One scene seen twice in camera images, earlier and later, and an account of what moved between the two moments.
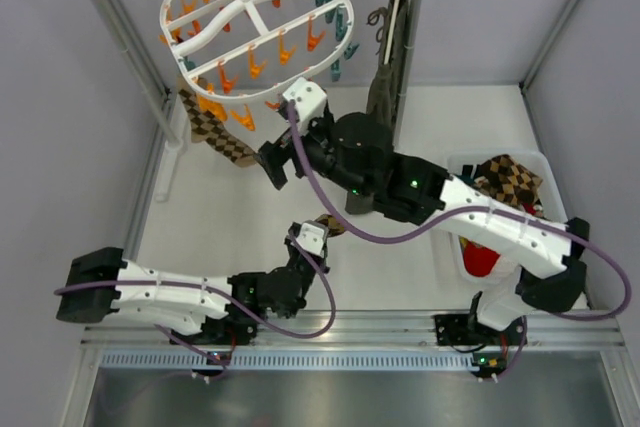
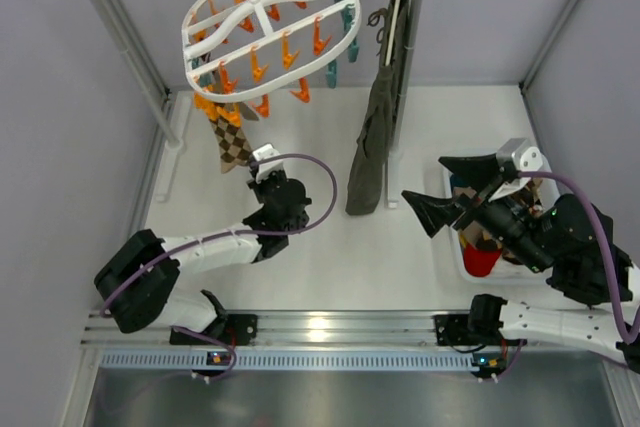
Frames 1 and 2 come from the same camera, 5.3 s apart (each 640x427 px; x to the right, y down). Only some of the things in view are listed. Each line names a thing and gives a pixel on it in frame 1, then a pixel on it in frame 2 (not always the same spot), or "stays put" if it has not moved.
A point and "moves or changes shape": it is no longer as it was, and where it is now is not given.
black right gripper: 279,159 → 476,205
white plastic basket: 549,196 stays put
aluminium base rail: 375,329 stays put
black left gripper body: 304,259 → 267,182
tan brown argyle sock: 212,130 moves or changes shape
